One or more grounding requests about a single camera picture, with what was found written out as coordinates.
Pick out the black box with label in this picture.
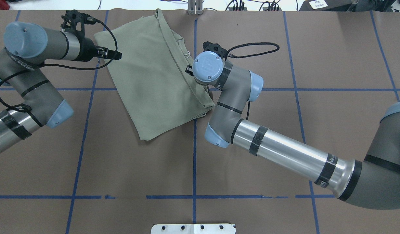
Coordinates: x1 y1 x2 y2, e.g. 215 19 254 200
298 0 359 12

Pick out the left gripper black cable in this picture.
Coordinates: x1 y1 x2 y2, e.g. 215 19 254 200
0 18 118 112

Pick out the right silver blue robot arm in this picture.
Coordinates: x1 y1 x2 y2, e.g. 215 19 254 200
186 51 400 210

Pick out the near small circuit board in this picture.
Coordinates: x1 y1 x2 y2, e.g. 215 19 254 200
259 0 281 11

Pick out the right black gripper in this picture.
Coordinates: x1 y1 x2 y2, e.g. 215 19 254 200
185 65 194 76

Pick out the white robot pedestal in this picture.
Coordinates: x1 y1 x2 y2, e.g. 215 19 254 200
150 223 237 234

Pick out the far small circuit board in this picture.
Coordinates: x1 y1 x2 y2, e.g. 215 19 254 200
225 0 247 11

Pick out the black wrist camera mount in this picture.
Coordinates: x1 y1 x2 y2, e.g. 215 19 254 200
202 41 228 59
60 9 98 34

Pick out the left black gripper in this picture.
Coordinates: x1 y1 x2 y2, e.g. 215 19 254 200
77 37 122 62

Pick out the olive green long-sleeve shirt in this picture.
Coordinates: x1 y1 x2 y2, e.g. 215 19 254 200
94 9 215 141

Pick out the small circuit board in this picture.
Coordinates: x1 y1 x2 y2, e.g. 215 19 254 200
225 0 247 11
259 0 281 11

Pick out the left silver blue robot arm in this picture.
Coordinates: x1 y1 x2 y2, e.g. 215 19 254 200
0 19 122 153

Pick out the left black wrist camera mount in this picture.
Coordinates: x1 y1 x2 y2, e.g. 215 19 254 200
60 9 98 34

